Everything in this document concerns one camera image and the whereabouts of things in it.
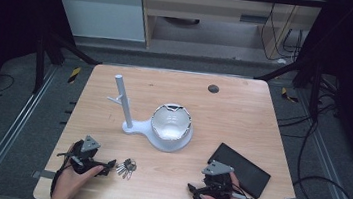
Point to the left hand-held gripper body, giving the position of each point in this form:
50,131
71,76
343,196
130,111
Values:
89,150

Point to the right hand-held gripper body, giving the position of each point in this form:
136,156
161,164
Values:
218,181

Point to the bunch of silver keys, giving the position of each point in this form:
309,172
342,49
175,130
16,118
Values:
126,168

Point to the black smartphone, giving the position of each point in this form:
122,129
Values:
240,170

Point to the white key stand with tray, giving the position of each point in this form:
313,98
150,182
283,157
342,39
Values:
124,102

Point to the person's left hand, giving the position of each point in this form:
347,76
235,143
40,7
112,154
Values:
69,184

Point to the yellow black striped tape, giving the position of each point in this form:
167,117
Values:
74,75
288,95

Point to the grey round table grommet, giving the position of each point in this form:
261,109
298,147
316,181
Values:
213,89

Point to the black metal stand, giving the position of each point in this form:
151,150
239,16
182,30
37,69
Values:
39,63
314,91

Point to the white cabinet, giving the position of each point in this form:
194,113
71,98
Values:
100,10

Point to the light wooden desk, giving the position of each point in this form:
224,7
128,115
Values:
208,9

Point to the aluminium floor rail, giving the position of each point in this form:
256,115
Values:
331,164
9,134

